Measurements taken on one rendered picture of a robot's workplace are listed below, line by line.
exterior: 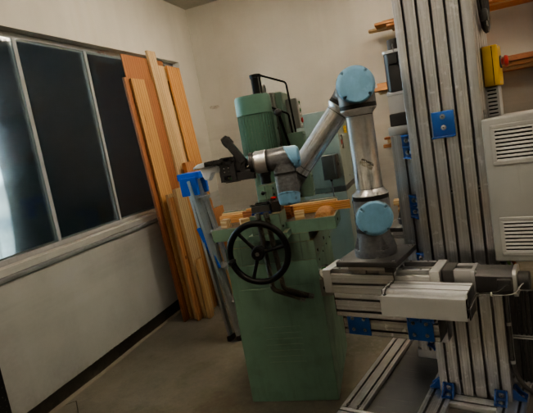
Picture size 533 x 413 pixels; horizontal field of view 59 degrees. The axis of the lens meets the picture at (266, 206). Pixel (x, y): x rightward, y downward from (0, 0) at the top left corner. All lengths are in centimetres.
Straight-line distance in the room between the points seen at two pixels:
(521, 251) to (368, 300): 52
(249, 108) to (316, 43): 247
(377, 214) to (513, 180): 44
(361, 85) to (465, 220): 61
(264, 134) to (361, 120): 83
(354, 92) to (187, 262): 249
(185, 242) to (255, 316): 147
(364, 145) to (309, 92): 313
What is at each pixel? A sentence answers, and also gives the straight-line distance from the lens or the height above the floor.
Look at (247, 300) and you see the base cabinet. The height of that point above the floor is 54.
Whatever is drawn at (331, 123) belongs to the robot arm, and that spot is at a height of 130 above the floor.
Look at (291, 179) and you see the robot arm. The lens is 154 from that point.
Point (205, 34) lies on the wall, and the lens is 504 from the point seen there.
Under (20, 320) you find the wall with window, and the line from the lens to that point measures 288.
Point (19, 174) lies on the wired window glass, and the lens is 304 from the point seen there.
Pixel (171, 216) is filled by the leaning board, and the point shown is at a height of 84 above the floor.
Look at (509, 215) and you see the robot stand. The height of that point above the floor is 92.
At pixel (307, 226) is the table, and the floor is 87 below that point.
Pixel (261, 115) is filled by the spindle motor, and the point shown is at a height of 140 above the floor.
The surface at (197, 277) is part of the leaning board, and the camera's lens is 374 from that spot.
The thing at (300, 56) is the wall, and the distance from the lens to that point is 467.
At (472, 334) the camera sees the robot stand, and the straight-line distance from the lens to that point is 191.
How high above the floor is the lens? 128
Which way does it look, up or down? 8 degrees down
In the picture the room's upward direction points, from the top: 10 degrees counter-clockwise
